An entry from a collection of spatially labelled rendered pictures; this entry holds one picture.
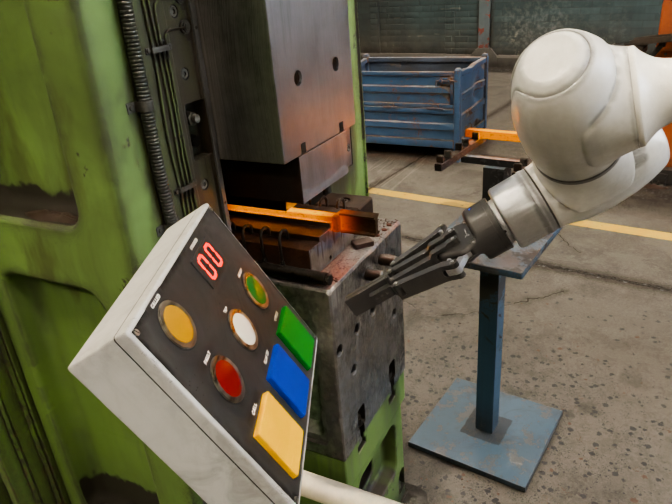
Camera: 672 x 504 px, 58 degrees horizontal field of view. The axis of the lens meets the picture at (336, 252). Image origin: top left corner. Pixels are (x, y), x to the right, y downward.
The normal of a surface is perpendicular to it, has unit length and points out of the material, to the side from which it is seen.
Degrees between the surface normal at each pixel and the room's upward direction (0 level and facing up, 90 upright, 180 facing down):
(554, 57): 49
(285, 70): 90
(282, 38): 90
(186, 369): 60
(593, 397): 0
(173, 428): 90
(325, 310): 90
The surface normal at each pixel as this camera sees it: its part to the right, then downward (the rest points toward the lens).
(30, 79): -0.45, 0.40
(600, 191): 0.24, 0.79
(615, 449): -0.07, -0.90
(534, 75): -0.55, -0.38
